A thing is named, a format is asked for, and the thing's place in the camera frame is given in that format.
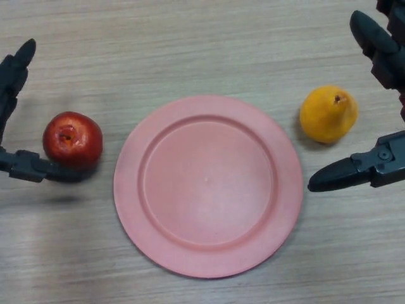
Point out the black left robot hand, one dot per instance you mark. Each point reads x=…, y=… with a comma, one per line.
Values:
x=12, y=79

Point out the pink round plate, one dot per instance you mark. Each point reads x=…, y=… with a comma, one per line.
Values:
x=208, y=187

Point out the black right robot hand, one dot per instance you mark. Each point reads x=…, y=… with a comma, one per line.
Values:
x=379, y=60

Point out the yellow pear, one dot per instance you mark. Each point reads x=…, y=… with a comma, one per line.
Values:
x=329, y=114

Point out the red apple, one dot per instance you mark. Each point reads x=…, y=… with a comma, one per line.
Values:
x=72, y=139

